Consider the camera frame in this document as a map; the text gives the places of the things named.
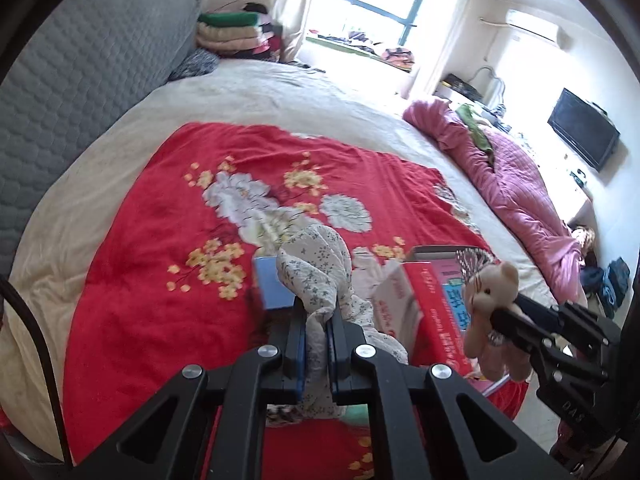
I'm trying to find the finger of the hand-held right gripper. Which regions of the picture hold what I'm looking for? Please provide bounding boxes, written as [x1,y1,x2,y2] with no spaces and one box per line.
[514,293,567,334]
[491,307,547,362]

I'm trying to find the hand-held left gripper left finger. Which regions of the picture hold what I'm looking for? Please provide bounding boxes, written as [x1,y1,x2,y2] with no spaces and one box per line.
[65,300,308,480]

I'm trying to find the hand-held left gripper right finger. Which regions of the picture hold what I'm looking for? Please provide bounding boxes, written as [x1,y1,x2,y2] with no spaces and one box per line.
[325,307,571,480]

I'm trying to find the beige teddy bear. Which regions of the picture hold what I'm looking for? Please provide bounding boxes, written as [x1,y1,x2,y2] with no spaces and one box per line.
[462,260,534,382]

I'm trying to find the white floral scrunchie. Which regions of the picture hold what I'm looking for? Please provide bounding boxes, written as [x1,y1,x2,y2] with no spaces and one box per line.
[276,225,410,423]

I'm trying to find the grey cardboard tray box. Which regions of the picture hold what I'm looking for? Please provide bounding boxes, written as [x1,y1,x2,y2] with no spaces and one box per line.
[404,243,532,397]

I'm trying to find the blue clothes pile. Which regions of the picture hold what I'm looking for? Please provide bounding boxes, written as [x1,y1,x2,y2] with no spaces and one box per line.
[581,256,632,319]

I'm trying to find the blue flat box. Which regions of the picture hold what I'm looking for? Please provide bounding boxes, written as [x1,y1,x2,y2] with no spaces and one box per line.
[251,255,299,312]

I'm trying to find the silver tiara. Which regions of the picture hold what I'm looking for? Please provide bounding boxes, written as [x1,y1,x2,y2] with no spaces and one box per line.
[456,247,497,275]

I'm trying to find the brown patterned cloth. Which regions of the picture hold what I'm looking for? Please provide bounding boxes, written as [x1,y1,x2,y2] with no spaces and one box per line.
[571,226,597,257]

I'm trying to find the pink and blue book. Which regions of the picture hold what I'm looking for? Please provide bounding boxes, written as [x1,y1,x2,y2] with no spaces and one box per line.
[406,260,511,396]

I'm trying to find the red tissue box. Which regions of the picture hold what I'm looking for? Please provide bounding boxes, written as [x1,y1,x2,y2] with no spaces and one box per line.
[371,259,475,377]

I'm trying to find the white cabinet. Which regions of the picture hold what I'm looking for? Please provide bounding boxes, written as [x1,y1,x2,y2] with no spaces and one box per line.
[559,160,602,232]

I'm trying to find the pink quilt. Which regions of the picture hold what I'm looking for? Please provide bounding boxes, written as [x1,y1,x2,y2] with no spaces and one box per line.
[402,98,589,307]

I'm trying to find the red floral blanket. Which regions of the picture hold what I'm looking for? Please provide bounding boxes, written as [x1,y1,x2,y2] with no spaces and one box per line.
[61,121,530,480]

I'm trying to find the black television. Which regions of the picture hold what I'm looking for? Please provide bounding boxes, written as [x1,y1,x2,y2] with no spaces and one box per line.
[546,87,621,174]

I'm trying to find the green cloth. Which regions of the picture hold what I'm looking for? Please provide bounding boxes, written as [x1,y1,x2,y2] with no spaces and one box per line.
[454,103,494,154]

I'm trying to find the cream bed sheet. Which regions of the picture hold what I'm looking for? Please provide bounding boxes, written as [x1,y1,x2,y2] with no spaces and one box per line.
[0,56,553,463]

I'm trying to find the white air conditioner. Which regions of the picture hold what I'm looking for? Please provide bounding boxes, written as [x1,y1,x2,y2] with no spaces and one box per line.
[504,8,572,51]

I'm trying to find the colourful clothes on windowsill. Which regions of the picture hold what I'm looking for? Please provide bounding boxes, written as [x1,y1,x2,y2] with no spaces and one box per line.
[381,46,417,69]

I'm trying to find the white curtain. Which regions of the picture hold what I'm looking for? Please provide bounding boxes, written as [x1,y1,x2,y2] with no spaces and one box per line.
[409,0,482,99]
[270,0,322,64]

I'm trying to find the grey patterned pillow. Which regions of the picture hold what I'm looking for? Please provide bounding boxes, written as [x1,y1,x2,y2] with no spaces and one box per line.
[167,48,221,81]

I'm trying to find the stack of folded clothes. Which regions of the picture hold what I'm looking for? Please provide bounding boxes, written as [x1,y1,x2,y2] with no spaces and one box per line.
[195,2,284,64]

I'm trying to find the grey quilted headboard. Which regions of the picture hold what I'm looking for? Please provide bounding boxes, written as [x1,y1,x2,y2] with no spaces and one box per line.
[0,0,202,281]

